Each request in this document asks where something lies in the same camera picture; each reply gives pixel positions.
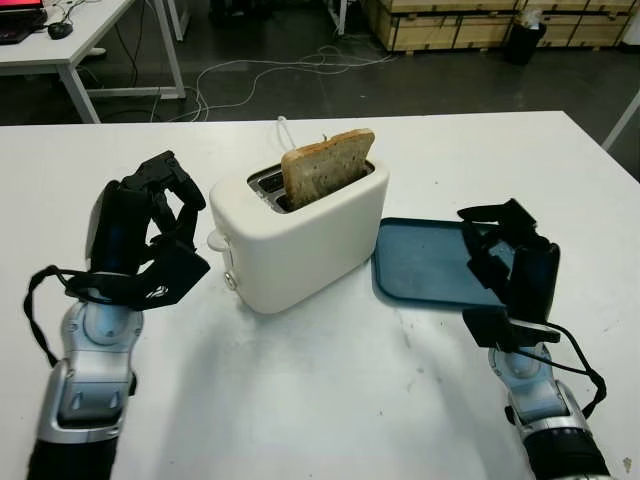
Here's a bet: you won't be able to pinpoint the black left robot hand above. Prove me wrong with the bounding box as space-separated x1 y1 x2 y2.
87 149 208 275

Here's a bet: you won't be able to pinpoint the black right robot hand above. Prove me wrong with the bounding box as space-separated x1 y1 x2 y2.
456 197 562 324

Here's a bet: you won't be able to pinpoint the slice of brown bread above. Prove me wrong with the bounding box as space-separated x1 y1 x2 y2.
280 128 376 210

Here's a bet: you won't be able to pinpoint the teal plastic tray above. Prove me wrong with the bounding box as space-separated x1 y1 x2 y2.
370 216 519 307

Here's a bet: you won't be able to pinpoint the cream two-slot toaster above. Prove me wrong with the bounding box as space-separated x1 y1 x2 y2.
208 149 391 315

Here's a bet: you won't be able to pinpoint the white slanted table leg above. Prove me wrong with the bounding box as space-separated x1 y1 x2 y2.
602 92 640 154

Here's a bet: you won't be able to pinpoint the white office desk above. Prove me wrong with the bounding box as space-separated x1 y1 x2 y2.
0 0 187 125

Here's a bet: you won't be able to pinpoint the white desk leg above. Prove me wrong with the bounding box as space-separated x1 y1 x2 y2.
327 0 350 36
167 0 193 40

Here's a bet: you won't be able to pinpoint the black laptop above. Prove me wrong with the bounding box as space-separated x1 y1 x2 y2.
0 0 50 45

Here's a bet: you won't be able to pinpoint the black trash bin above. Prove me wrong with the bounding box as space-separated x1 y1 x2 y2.
503 20 549 66

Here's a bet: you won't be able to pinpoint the wooden pallets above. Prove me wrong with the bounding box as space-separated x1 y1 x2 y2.
537 0 636 51
364 0 521 54

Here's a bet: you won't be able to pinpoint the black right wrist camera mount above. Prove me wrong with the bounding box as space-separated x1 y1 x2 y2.
462 308 562 350

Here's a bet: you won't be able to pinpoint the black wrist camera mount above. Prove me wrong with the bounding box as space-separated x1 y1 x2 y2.
67 239 212 313
462 308 562 350

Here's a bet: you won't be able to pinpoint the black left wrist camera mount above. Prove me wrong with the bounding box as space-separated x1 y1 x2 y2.
67 239 212 313

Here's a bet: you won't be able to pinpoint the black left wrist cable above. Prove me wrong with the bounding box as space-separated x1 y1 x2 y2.
23 266 101 369

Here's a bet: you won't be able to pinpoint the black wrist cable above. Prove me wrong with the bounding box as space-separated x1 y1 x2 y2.
504 322 607 416
23 266 101 369

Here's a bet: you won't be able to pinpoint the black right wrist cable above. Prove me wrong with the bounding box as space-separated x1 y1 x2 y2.
504 322 607 416

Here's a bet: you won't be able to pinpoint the white toaster power cord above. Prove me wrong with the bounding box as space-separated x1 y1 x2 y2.
274 115 300 151

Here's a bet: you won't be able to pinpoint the white cable on floor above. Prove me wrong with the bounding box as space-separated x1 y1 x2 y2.
184 44 401 124

